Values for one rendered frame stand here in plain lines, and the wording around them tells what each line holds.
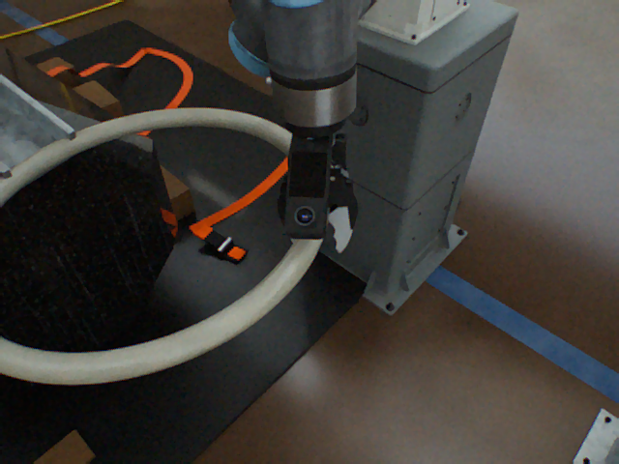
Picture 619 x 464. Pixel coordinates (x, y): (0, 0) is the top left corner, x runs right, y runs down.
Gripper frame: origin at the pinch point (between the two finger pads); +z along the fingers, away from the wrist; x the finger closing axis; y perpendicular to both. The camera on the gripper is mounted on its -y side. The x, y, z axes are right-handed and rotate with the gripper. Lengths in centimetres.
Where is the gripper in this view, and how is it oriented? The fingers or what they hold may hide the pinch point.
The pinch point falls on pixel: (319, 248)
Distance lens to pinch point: 66.6
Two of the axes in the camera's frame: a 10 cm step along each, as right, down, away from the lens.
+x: -10.0, -0.2, 0.9
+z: 0.5, 7.2, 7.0
